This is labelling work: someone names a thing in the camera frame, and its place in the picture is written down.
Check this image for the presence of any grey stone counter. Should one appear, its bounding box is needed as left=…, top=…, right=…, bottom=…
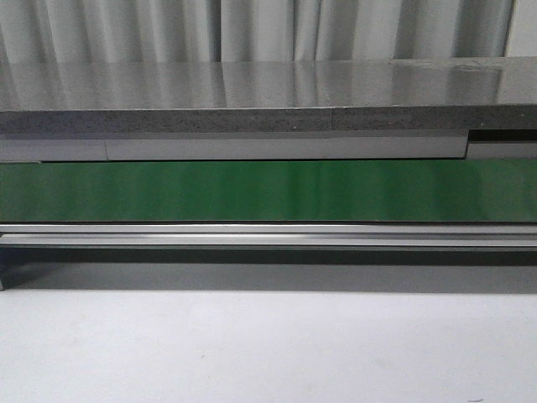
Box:
left=1, top=57, right=536, bottom=163

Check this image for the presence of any green belt conveyor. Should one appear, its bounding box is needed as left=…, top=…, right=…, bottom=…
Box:
left=1, top=160, right=536, bottom=294

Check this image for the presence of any white curtain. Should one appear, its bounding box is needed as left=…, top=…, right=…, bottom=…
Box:
left=1, top=1, right=514, bottom=63

